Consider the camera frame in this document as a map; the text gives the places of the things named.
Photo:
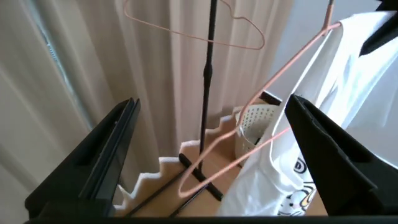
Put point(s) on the beige curtain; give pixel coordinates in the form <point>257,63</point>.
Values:
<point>77,62</point>

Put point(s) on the white printed t-shirt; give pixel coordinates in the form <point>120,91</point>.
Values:
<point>357,87</point>

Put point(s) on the white laundry basket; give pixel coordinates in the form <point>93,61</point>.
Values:
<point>258,121</point>

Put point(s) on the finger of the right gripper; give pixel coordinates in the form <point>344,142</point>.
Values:
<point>385,35</point>
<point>390,4</point>

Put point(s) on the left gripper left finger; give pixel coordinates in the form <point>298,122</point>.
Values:
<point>93,174</point>

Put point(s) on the black clothes rack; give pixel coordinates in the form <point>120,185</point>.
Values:
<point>207,74</point>

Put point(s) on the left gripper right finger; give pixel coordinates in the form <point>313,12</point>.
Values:
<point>351,186</point>

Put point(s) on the pink clothes hanger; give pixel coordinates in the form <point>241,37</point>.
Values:
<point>174,30</point>
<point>328,15</point>

